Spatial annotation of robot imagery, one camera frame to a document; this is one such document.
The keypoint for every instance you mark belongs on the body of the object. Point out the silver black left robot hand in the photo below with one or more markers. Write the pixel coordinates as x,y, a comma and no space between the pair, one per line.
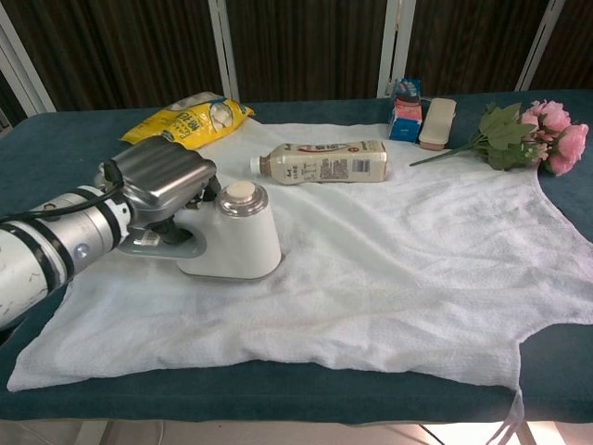
162,171

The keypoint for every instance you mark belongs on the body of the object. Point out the white handheld garment steamer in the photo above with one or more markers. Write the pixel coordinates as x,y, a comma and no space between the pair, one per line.
241,241

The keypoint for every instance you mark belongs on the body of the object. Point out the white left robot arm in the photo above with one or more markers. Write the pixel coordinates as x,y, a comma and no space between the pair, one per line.
41,250

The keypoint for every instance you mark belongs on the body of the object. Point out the white cloth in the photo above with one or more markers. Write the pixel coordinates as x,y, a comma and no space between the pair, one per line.
370,259

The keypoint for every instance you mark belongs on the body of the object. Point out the yellow snack bag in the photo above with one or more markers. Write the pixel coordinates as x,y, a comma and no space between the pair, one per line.
194,125

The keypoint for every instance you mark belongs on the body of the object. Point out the dark blue table cover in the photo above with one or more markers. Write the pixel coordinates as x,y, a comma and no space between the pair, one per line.
69,139

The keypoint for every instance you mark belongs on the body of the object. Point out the beige milk tea bottle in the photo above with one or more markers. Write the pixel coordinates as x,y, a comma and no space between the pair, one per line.
324,164

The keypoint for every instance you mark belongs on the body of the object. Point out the brown folding partition screen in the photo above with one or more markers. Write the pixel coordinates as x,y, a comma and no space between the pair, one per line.
301,51

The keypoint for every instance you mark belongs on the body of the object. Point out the blue cookie box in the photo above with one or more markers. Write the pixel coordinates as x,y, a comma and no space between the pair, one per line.
405,120

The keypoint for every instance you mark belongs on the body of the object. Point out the cream rectangular box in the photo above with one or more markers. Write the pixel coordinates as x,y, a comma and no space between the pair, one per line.
437,120

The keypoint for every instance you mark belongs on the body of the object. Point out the pink rose bouquet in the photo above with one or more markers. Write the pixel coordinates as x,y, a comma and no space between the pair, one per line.
565,139

